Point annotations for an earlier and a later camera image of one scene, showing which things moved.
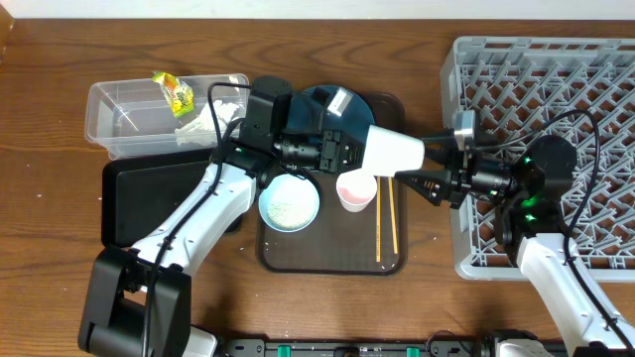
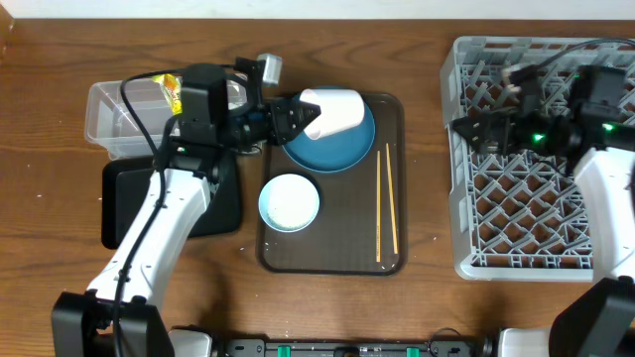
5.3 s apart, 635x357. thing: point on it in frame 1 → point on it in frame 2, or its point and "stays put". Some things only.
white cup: (388, 153) → (341, 109)
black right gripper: (456, 180) → (505, 120)
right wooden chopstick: (393, 215) stays put
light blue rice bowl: (289, 202) stays put
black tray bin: (138, 191) stays put
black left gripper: (332, 153) → (278, 114)
